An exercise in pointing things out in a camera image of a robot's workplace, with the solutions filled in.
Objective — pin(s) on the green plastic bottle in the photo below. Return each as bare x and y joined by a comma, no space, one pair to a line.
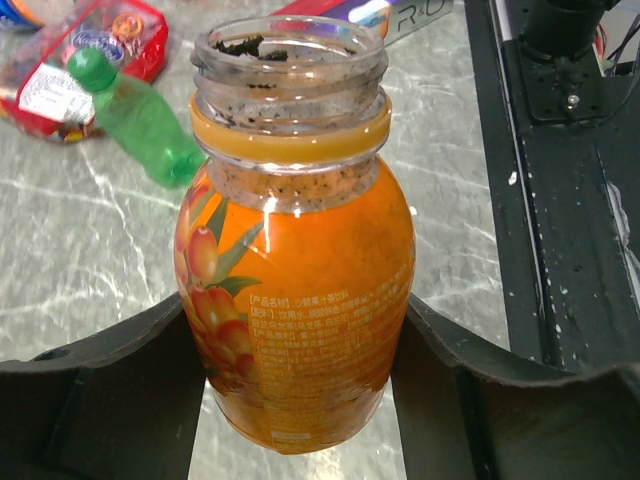
138,119

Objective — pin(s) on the red flat box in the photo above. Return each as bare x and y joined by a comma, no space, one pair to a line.
309,7

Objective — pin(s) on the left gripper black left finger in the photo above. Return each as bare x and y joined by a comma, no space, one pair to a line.
123,403

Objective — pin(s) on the orange juice bottle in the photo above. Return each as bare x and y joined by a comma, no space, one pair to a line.
294,249

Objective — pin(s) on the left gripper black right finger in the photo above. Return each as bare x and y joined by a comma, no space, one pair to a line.
468,409

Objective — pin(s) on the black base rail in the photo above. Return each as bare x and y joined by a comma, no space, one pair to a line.
561,140

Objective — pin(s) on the red snack bag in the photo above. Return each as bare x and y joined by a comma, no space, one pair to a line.
37,93

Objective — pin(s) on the purple chocolate bar box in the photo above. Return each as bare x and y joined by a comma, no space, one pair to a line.
393,20

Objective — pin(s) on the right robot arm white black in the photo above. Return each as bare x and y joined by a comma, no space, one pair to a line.
562,28

